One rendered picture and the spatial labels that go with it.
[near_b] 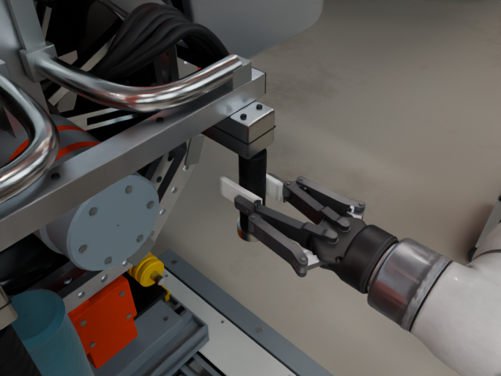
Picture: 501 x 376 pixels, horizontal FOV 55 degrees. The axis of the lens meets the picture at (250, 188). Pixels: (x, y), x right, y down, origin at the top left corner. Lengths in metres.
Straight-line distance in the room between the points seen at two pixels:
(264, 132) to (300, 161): 1.45
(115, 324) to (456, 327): 0.63
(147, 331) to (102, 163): 0.81
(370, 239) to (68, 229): 0.33
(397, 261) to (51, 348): 0.43
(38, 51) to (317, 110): 1.87
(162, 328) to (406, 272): 0.82
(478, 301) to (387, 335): 1.02
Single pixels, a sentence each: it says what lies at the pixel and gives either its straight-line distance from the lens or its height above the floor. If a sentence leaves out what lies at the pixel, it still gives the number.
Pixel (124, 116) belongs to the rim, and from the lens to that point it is 0.86.
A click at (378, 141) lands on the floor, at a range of 2.20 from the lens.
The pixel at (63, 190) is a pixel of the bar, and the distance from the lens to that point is 0.45.
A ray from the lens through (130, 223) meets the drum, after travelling 0.60.
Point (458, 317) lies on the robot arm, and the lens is 0.51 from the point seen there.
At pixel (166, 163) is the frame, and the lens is 0.88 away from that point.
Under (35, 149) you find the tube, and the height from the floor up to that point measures 1.01.
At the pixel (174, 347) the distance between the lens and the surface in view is 1.30.
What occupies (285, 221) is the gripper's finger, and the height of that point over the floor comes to 0.84.
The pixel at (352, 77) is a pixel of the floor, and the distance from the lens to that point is 2.66.
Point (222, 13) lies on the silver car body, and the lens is 1.02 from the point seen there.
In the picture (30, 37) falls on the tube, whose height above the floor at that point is 1.03.
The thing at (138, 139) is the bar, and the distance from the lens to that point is 0.49.
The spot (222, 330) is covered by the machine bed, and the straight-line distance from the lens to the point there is 1.39.
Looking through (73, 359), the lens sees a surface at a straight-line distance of 0.73.
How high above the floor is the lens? 1.26
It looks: 42 degrees down
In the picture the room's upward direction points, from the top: straight up
